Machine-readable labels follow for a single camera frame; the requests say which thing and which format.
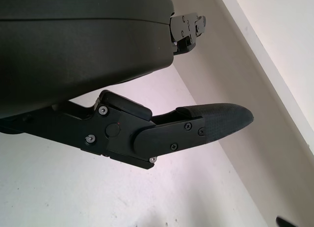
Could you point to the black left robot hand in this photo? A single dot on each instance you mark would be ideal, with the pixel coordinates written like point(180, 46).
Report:
point(73, 52)

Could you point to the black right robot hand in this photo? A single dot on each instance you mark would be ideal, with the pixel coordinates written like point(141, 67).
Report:
point(282, 223)

